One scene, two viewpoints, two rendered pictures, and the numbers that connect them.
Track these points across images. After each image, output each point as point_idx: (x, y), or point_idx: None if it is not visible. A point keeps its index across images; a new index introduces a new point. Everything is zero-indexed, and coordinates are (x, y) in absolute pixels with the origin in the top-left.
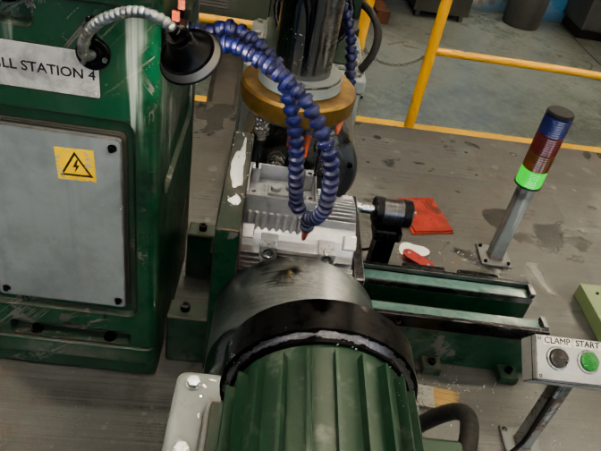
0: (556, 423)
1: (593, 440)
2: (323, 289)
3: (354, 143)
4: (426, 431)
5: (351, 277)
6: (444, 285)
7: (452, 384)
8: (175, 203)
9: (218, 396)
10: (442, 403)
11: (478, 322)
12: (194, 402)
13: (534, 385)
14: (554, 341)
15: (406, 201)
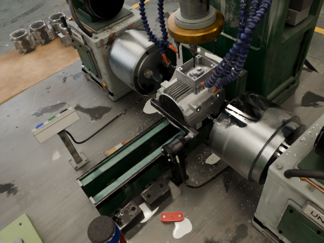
0: (66, 181)
1: (50, 186)
2: (137, 43)
3: (221, 139)
4: (113, 138)
5: (137, 57)
6: (135, 167)
7: None
8: (225, 56)
9: (134, 16)
10: (113, 150)
11: (108, 156)
12: (137, 13)
13: (80, 192)
14: (66, 111)
15: (169, 146)
